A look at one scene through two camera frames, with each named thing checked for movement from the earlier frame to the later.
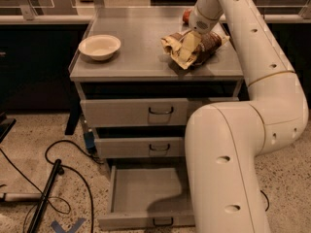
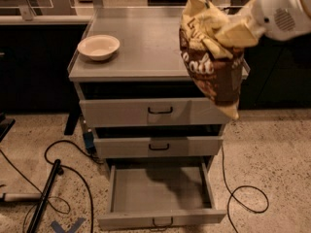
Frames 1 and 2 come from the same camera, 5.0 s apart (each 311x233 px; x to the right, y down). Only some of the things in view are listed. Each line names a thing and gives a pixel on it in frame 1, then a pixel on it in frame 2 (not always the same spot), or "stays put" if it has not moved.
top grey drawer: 143,112 stays put
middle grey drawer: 140,147 stays put
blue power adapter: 89,139 stays put
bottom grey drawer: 149,197 stays put
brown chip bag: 210,43 → 216,64
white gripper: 200,23 → 277,12
